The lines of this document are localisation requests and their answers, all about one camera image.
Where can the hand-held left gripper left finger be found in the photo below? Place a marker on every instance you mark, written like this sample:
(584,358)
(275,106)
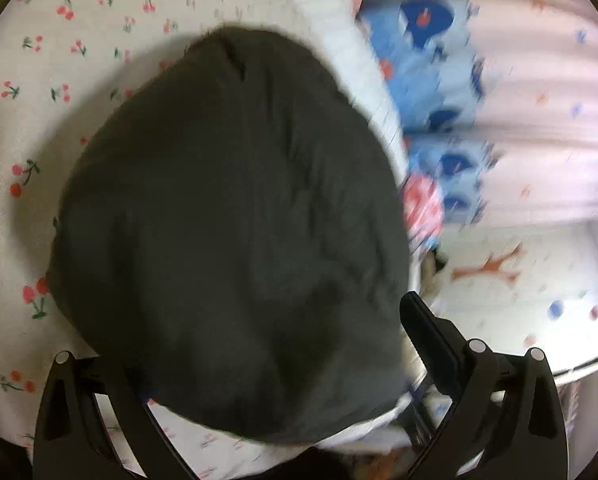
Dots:
(144,427)

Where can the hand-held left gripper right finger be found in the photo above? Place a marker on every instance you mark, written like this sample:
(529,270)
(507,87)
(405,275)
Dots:
(429,340)

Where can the large black puffer jacket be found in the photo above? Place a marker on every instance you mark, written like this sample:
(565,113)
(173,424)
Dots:
(229,235)

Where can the pile of brown clothes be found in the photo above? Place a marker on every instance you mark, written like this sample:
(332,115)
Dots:
(436,266)

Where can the pink checkered cloth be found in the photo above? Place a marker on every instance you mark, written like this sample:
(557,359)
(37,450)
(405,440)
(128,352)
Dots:
(421,205)

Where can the whale print curtain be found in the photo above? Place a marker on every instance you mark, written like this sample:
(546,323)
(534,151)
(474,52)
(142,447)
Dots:
(529,110)

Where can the cherry print bed sheet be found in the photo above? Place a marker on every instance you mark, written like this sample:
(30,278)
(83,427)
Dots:
(29,85)

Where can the brown tree wall sticker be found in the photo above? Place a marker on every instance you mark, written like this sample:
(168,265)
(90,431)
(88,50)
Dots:
(489,267)

